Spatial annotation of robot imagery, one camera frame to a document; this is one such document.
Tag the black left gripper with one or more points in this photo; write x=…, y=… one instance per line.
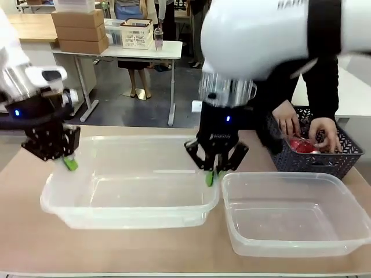
x=32, y=111

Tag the person's right forearm black sleeve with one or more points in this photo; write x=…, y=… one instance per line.
x=278, y=92

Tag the person's right hand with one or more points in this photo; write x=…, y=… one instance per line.
x=287, y=117

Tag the person's left forearm black sleeve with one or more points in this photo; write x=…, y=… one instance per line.
x=329, y=92

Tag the small clear plastic bin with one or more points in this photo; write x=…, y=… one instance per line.
x=290, y=226

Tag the white folding table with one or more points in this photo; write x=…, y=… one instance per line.
x=139, y=52

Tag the person's left hand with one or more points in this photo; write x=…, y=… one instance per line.
x=326, y=130

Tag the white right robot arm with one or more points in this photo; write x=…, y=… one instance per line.
x=261, y=37

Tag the cream crate dark rim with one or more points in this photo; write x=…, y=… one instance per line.
x=136, y=36

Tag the brown cardboard box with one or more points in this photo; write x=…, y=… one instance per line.
x=82, y=46
x=78, y=18
x=79, y=32

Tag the white side table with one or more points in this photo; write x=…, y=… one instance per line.
x=356, y=92

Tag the bystander in dark skirt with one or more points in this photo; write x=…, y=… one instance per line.
x=132, y=81

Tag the bystander in dark trousers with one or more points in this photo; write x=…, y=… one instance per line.
x=198, y=34

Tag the clear bluish storage box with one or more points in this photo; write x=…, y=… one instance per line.
x=113, y=33

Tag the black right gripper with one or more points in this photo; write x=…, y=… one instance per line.
x=220, y=124

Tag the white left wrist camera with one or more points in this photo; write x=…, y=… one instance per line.
x=37, y=73

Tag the person's torso black clothes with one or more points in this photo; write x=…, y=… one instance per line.
x=266, y=130

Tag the dark gray woven basket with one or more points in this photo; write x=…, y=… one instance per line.
x=319, y=165

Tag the large clear plastic bin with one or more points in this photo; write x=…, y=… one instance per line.
x=130, y=202

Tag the clear bottle pink drink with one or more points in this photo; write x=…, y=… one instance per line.
x=158, y=40

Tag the white box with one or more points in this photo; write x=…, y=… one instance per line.
x=75, y=5

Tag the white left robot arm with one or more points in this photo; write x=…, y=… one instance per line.
x=8, y=49

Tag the red packaged items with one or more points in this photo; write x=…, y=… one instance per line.
x=301, y=146

